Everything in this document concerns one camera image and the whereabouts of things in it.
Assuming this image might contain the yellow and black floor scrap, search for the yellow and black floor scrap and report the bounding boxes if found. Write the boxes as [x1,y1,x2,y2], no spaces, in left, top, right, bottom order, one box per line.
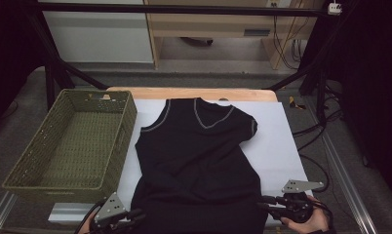
[288,96,307,111]

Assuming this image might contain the black T-shirt with grey trim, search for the black T-shirt with grey trim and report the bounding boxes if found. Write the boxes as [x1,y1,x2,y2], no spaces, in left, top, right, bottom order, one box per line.
[130,97,270,234]

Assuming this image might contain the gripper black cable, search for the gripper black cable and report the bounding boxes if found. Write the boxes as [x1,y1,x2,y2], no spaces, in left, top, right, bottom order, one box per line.
[310,198,335,232]
[74,201,104,234]

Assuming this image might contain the small white device on frame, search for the small white device on frame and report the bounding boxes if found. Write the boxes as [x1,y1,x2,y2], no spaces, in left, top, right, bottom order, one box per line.
[327,2,343,16]

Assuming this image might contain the black floor cables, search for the black floor cables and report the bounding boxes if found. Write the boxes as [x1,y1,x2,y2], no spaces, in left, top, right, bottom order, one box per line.
[293,84,344,194]

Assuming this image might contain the hanging cables by desk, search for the hanging cables by desk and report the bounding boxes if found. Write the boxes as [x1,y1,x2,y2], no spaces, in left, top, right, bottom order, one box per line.
[272,14,304,71]

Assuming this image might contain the person's left hand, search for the person's left hand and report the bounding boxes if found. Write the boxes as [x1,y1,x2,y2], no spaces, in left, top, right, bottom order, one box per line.
[77,220,92,234]

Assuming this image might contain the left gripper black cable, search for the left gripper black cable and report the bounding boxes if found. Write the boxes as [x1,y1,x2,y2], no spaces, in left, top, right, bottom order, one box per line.
[74,201,104,234]

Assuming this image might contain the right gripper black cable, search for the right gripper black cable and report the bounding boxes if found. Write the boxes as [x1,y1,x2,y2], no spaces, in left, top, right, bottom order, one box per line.
[310,198,335,232]

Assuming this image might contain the white cabinet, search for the white cabinet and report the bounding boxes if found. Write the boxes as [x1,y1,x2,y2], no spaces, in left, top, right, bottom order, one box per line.
[37,0,154,64]

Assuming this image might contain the aluminium floor rail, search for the aluminium floor rail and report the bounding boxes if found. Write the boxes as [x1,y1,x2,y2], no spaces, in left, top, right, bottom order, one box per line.
[0,191,18,234]
[320,133,378,234]

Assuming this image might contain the person's right hand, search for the person's right hand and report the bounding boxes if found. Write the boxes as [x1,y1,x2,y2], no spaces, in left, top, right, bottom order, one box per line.
[280,194,332,234]

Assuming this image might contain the black curtain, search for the black curtain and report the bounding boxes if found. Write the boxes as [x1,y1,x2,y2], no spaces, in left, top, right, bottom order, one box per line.
[0,0,52,131]
[314,0,392,206]

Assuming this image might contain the wooden desk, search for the wooden desk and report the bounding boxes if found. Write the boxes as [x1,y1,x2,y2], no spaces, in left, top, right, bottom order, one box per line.
[143,0,325,71]

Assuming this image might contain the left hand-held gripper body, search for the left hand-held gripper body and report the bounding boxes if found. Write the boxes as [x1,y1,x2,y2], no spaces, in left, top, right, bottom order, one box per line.
[86,192,134,234]

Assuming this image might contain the black metal frame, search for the black metal frame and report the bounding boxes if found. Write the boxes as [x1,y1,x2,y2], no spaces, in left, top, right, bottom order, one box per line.
[24,0,361,126]

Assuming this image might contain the green woven basket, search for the green woven basket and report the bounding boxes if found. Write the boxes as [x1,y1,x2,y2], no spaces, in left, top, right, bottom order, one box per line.
[2,89,138,204]

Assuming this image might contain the dark object under desk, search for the dark object under desk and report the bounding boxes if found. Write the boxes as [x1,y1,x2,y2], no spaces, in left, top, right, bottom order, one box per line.
[179,36,215,47]

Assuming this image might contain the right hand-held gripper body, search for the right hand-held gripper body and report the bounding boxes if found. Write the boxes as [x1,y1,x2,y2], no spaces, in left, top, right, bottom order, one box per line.
[271,179,325,224]

